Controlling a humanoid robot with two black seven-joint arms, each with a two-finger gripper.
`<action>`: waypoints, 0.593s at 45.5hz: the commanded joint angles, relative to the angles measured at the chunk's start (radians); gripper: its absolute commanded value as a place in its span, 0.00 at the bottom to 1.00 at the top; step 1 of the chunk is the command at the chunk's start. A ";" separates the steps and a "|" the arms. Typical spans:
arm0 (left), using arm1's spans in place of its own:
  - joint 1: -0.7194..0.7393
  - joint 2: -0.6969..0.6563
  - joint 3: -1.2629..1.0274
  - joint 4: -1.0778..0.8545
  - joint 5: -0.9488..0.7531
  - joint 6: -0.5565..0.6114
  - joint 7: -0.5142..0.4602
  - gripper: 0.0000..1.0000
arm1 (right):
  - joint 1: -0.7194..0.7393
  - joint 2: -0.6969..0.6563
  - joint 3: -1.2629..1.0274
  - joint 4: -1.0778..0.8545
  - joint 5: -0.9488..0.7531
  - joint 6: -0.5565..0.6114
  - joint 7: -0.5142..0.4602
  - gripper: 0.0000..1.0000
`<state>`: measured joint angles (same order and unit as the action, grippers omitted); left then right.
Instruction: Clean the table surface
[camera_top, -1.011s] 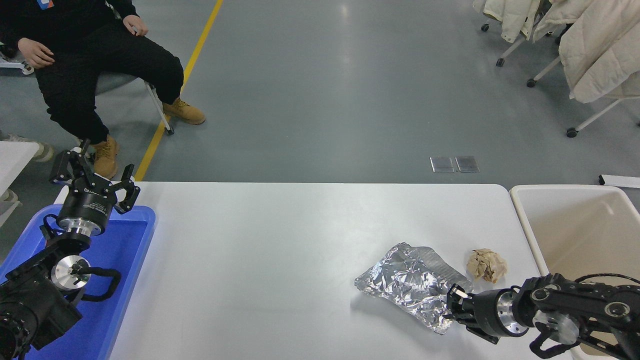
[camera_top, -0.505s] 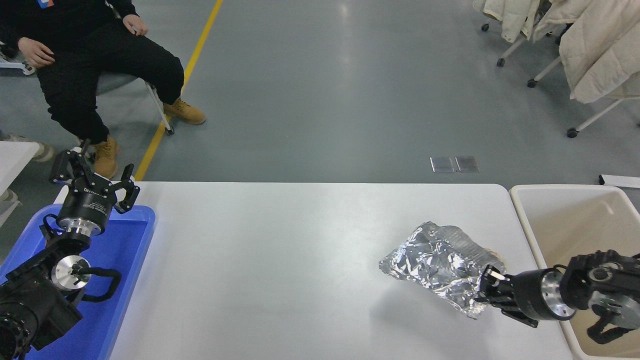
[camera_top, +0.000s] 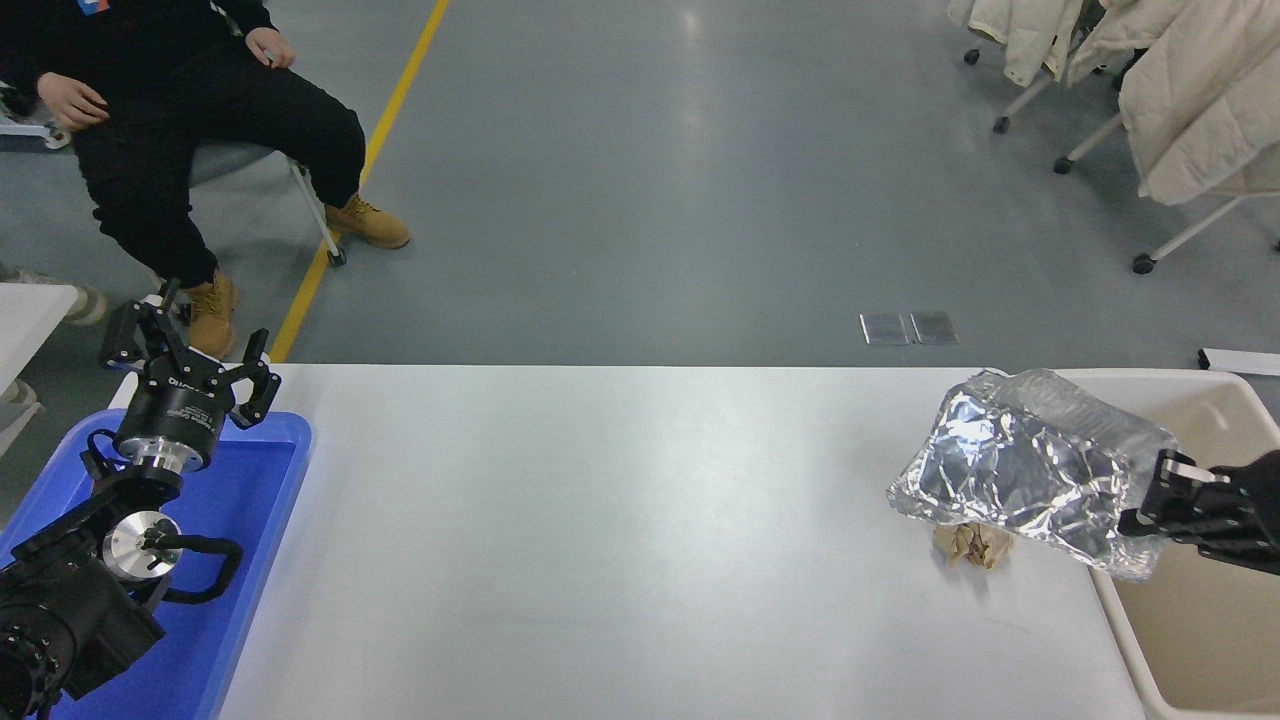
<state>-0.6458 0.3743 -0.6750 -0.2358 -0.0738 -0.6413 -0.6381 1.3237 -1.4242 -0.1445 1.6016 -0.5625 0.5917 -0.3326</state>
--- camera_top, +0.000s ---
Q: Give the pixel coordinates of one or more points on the person's left hand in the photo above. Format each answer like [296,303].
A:
[272,48]

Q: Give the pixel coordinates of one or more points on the person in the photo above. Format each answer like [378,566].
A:
[150,150]

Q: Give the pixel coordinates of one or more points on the tan paper ball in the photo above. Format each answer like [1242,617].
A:
[970,548]

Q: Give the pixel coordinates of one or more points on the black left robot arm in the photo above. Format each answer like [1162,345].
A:
[60,610]

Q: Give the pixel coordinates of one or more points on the blue plastic tray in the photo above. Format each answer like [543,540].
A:
[250,520]

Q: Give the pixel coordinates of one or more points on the white side table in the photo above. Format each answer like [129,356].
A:
[30,310]

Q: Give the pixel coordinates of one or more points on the person's pale shoe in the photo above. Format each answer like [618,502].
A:
[85,300]

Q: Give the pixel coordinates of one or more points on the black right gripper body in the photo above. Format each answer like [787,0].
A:
[1255,510]

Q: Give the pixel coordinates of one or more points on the grey chair with castors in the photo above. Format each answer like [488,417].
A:
[315,212]

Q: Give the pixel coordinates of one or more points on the grey wheeled cart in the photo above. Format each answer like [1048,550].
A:
[55,138]

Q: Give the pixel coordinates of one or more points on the silver floor plate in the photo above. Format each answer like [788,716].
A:
[935,328]
[884,329]

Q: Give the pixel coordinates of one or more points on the silver foil tray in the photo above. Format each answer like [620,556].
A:
[1030,470]

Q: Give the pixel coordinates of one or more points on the large cream coat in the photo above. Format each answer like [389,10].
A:
[1200,120]

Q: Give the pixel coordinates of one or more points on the white flat bar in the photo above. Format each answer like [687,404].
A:
[1240,362]

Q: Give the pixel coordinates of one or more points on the person's right hand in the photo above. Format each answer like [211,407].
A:
[72,102]

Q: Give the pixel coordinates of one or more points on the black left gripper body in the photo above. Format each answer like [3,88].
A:
[170,412]

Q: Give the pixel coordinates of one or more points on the large pale plastic bin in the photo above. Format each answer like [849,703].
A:
[1220,640]

